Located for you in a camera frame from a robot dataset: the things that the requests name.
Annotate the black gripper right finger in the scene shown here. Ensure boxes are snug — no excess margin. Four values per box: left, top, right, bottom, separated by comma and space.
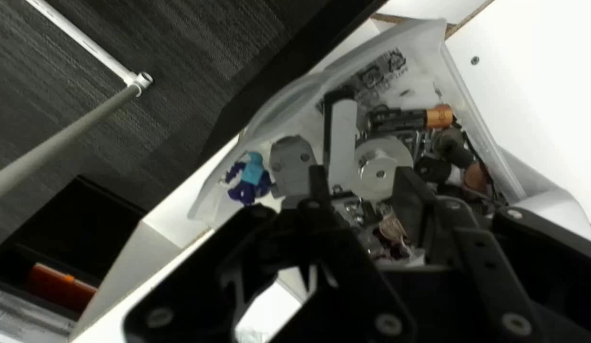
378, 167, 591, 343

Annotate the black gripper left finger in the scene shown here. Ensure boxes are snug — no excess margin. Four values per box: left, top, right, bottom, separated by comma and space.
123, 165, 416, 343

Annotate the blue toy figure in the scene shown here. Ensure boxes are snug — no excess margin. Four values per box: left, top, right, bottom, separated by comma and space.
226, 150, 275, 207

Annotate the grey round plastic part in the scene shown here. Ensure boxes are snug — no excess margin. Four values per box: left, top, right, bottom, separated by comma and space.
269, 133, 321, 201

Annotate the black round knob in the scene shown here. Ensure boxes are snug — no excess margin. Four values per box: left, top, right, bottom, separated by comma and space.
431, 127, 479, 169

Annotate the white plastic cylinder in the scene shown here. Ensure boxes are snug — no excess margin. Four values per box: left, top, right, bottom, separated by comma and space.
327, 96, 361, 192

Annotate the black battery with copper end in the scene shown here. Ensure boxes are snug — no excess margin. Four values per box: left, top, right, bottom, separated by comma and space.
370, 102, 456, 131

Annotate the dark storage crate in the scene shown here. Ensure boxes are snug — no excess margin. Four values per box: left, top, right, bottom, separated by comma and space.
0, 175, 149, 319

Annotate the white tripod stand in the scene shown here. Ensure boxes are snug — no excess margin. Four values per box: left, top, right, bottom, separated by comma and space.
0, 0, 155, 205

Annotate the stack of printed papers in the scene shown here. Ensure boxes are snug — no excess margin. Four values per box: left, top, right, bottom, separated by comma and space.
0, 287, 79, 343

